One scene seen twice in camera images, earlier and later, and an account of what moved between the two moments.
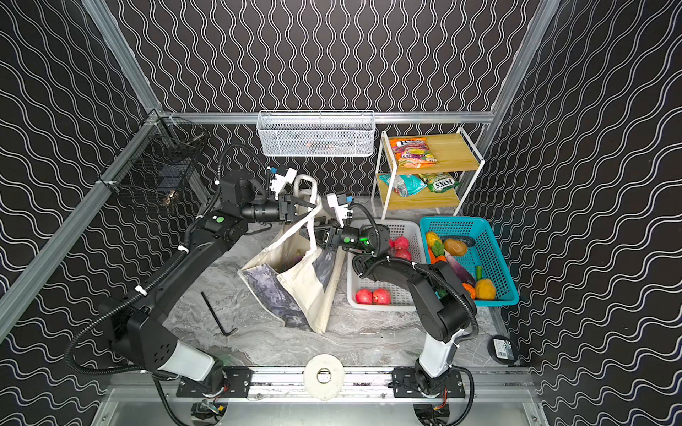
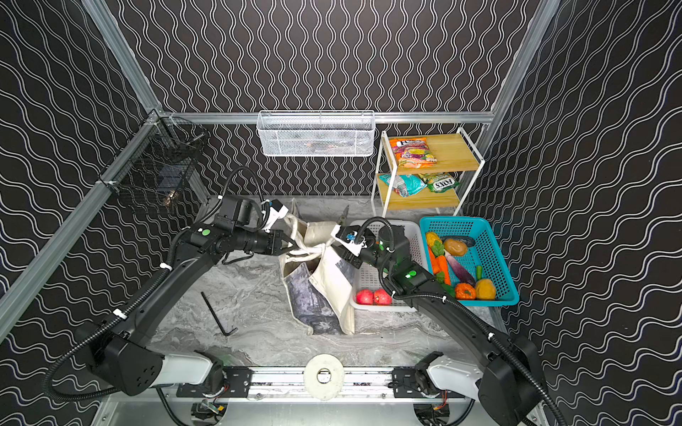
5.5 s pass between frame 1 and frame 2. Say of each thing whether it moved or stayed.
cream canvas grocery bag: moved
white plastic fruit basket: stayed
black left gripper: moved
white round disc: stayed
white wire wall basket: stayed
